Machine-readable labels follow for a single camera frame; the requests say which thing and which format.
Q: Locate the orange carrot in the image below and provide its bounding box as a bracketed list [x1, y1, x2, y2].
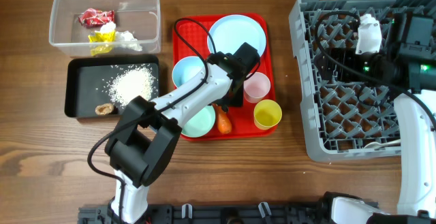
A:
[213, 104, 232, 134]

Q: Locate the green bowl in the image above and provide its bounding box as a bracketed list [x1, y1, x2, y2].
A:
[181, 106, 216, 138]

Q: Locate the light blue bowl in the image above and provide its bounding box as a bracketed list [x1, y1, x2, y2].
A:
[172, 56, 204, 88]

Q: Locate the white rice pile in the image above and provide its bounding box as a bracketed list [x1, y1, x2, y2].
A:
[101, 63, 159, 108]

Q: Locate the white tissue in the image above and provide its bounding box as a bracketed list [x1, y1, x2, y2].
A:
[98, 22, 142, 52]

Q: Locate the brown mushroom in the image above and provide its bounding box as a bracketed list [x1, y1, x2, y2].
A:
[95, 103, 115, 116]

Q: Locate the yellow wrapper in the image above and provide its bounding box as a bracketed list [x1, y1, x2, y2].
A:
[88, 30, 116, 56]

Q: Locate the red foil wrapper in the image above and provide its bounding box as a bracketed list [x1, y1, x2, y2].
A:
[78, 8, 115, 27]

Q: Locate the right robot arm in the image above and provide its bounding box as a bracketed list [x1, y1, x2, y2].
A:
[314, 12, 435, 223]

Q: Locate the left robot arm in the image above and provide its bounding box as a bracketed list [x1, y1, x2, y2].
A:
[105, 43, 260, 223]

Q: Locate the grey dishwasher rack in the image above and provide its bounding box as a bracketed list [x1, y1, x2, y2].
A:
[289, 0, 435, 162]

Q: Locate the pink cup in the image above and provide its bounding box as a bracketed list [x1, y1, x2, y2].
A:
[243, 72, 271, 103]

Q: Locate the yellow cup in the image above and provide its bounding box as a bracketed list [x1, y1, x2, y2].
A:
[253, 99, 283, 130]

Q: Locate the red serving tray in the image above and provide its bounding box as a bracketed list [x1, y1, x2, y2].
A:
[177, 13, 276, 141]

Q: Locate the light blue plate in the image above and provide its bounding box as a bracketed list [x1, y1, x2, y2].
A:
[206, 14, 266, 67]

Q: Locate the white spoon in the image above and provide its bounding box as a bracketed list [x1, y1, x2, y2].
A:
[364, 139, 401, 149]

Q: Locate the clear plastic bin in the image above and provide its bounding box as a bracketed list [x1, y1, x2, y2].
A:
[48, 0, 161, 57]

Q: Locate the black plastic tray bin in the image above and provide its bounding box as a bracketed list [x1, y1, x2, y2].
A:
[64, 54, 159, 119]

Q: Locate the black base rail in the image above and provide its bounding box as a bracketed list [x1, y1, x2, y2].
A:
[77, 202, 381, 224]

